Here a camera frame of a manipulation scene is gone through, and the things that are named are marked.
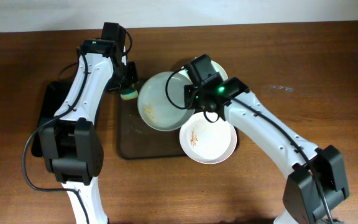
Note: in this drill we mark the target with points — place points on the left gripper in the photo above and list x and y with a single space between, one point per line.
130 76

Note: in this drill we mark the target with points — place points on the white plate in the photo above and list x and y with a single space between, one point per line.
215 65
205 142

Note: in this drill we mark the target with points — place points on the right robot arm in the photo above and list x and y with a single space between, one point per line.
316 180

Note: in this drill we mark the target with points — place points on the black rectangular tray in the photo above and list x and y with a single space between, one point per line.
53 98

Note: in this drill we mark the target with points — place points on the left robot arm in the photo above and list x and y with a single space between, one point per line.
70 145

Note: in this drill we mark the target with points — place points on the brown serving tray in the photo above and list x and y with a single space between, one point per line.
137 140

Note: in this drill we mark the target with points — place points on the white plate bottom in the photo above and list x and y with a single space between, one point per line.
205 142

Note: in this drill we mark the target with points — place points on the green yellow sponge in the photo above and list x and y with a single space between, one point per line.
129 93

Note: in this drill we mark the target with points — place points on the white plate top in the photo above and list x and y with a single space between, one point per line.
215 65

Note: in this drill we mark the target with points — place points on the pale blue-white plate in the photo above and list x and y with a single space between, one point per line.
161 101

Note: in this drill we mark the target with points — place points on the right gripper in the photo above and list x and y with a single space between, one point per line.
190 94

